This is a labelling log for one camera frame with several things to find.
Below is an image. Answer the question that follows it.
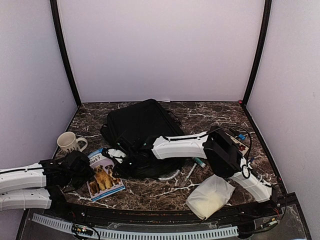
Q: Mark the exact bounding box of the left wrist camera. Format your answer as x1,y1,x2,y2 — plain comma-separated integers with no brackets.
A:
64,150,89,168

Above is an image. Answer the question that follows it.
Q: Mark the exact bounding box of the white glue stick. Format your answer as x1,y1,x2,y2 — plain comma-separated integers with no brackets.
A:
193,157,206,168

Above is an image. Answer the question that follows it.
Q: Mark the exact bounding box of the blue capped black marker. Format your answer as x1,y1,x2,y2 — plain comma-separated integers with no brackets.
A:
229,128,246,141

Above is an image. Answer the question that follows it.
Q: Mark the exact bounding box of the clear syringe pen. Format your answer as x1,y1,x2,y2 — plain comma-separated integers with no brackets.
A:
181,163,198,187

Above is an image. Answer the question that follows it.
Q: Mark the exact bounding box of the dog picture book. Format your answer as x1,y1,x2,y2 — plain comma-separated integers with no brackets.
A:
87,148,126,201

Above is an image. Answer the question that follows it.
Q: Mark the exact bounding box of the black left frame post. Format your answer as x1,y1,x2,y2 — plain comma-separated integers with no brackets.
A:
49,0,82,108

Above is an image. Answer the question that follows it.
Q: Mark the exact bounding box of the grey slotted cable duct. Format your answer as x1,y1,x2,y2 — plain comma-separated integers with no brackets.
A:
31,213,239,240

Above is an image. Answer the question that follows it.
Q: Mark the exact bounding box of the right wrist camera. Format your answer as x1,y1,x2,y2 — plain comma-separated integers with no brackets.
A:
101,148,127,164

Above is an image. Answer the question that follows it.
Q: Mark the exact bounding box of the black right frame post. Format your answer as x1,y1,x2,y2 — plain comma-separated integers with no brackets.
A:
241,0,272,108

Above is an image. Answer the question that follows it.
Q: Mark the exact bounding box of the black student backpack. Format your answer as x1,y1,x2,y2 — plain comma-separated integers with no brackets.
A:
100,99,186,179

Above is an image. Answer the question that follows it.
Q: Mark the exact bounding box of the white patterned mug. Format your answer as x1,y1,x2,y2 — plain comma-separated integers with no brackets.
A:
56,131,88,153

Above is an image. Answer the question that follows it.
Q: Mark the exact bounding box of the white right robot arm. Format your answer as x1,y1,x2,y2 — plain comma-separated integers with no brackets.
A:
107,126,278,217

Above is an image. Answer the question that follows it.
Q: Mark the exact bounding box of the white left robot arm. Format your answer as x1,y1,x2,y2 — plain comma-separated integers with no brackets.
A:
0,158,94,218

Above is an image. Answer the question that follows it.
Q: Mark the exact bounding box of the black frame post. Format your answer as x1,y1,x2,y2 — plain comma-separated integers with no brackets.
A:
49,0,82,108
241,0,272,108

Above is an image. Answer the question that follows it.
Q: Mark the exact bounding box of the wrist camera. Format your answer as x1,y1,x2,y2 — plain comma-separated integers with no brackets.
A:
101,148,127,164
64,150,89,168

